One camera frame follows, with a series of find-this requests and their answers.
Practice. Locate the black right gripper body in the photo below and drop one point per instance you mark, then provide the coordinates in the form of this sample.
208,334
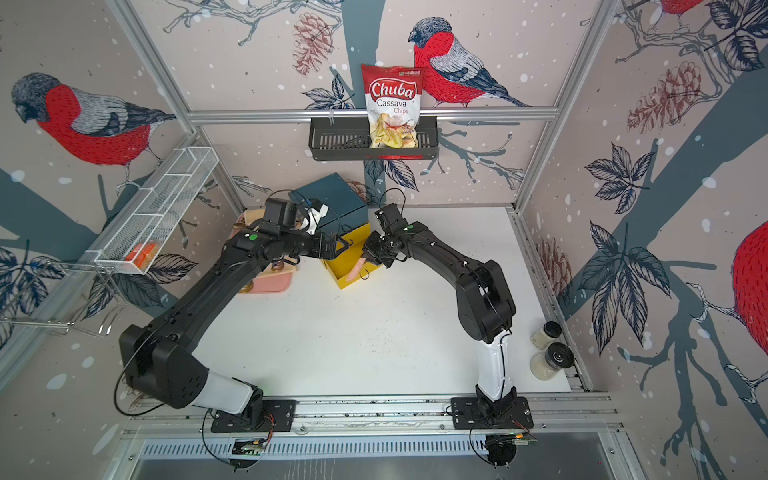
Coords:
378,251

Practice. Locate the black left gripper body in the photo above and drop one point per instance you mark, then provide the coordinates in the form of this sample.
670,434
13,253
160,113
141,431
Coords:
313,245

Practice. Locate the yellow bottom drawer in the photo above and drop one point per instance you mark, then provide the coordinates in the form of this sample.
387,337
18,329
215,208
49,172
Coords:
341,266

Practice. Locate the teal drawer cabinet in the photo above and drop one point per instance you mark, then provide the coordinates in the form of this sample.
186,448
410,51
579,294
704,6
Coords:
347,211

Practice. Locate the pink fruit knife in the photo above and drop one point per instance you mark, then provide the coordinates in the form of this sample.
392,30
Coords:
356,270

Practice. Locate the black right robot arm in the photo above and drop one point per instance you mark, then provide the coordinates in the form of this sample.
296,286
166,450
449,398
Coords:
485,305

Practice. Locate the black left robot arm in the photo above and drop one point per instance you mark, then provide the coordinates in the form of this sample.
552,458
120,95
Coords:
158,359

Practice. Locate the pink tray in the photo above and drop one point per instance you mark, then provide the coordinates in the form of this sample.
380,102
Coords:
276,278

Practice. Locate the Chuba cassava chips bag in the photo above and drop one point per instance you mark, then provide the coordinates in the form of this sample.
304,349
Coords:
393,103

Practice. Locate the orange item in shelf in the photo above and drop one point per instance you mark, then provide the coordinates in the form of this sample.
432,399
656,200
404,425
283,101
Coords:
142,255

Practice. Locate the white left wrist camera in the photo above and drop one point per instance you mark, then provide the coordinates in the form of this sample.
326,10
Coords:
314,213

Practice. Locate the black wire wall basket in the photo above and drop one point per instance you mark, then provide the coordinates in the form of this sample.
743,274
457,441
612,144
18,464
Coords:
348,139

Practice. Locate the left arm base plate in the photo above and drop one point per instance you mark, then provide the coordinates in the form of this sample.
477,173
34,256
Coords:
276,416

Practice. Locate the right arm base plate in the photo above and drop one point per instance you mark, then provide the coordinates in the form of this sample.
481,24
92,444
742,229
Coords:
472,412

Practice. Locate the wire hook rack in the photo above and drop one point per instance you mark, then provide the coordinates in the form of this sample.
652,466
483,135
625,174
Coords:
61,298

